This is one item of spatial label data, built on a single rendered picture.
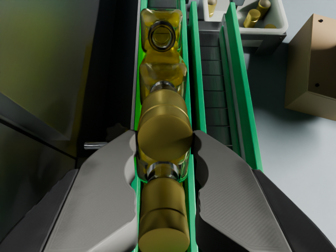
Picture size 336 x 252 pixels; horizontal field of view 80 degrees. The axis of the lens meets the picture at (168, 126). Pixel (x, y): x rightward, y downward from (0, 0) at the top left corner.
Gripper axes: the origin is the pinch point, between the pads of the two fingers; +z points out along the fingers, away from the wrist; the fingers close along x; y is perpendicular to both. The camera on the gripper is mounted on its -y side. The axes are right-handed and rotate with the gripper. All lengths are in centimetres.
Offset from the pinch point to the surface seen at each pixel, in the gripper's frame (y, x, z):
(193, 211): 14.7, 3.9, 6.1
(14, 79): -1.9, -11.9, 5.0
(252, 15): -8, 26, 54
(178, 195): 5.1, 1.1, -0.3
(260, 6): -11, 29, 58
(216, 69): 2.6, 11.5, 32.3
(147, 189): 5.3, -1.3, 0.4
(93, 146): 9.3, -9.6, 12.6
